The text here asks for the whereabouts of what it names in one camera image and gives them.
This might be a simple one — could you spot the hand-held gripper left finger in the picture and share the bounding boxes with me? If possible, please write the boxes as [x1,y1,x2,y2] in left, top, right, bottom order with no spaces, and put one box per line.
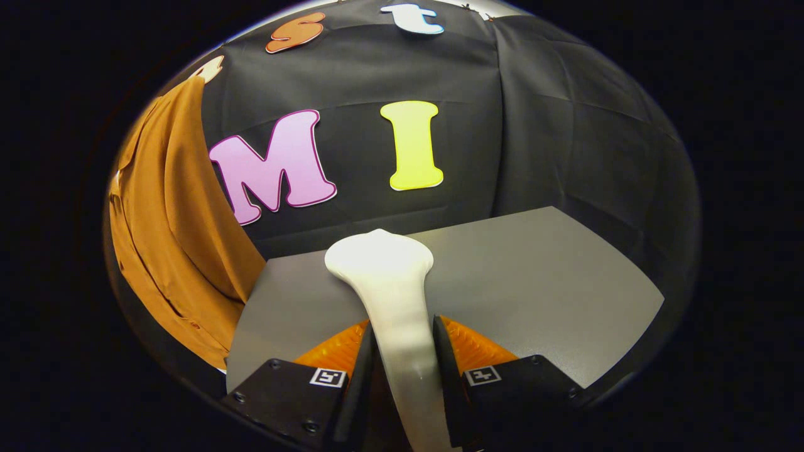
[221,319,379,452]

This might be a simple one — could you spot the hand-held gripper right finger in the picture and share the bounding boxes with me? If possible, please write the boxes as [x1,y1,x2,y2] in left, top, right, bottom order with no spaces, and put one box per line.
[431,314,586,449]

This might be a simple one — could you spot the white garment steamer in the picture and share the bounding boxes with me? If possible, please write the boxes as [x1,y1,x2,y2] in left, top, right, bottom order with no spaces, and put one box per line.
[324,229,462,452]

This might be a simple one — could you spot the brown button-up shirt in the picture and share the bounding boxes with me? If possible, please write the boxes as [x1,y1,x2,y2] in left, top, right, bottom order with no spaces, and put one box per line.
[108,75,267,371]

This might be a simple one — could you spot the grey table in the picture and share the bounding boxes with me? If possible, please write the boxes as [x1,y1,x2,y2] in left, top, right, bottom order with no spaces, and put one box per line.
[226,206,665,393]

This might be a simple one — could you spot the black backdrop cloth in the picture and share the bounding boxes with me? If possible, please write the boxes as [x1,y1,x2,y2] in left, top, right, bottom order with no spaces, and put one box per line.
[104,0,701,409]

